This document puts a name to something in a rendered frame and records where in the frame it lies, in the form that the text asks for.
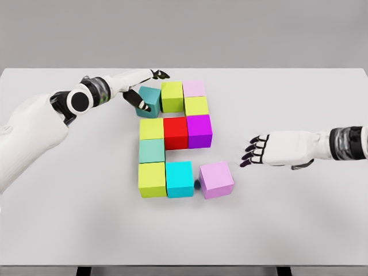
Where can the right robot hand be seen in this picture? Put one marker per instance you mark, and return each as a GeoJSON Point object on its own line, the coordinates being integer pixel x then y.
{"type": "Point", "coordinates": [283, 148]}

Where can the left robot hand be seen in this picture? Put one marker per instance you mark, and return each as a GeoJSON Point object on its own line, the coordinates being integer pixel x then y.
{"type": "Point", "coordinates": [135, 77]}

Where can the dark teal cube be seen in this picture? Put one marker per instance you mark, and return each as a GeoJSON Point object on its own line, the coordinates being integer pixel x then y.
{"type": "Point", "coordinates": [151, 99]}

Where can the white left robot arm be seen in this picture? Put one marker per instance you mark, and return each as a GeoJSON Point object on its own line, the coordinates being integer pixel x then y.
{"type": "Point", "coordinates": [34, 120]}

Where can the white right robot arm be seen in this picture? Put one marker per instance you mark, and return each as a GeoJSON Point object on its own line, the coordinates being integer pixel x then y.
{"type": "Point", "coordinates": [342, 143]}

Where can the yellow-green cube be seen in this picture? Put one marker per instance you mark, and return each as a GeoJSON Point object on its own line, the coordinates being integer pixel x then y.
{"type": "Point", "coordinates": [151, 128]}
{"type": "Point", "coordinates": [152, 179]}
{"type": "Point", "coordinates": [172, 96]}
{"type": "Point", "coordinates": [196, 105]}

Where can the pale pink cube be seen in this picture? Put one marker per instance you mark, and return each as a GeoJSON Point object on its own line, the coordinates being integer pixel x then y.
{"type": "Point", "coordinates": [194, 88]}

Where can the red cube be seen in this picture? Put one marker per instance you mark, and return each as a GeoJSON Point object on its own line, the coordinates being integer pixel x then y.
{"type": "Point", "coordinates": [175, 132]}

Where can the lilac pink cube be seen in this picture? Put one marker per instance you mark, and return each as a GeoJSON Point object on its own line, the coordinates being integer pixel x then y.
{"type": "Point", "coordinates": [216, 179]}

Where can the mint green cube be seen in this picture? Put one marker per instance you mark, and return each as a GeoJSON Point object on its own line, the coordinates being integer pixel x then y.
{"type": "Point", "coordinates": [151, 150]}

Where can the purple cube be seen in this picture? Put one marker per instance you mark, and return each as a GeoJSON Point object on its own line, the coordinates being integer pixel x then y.
{"type": "Point", "coordinates": [199, 130]}

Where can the cyan cube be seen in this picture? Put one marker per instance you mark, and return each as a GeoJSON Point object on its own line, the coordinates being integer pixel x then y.
{"type": "Point", "coordinates": [179, 178]}

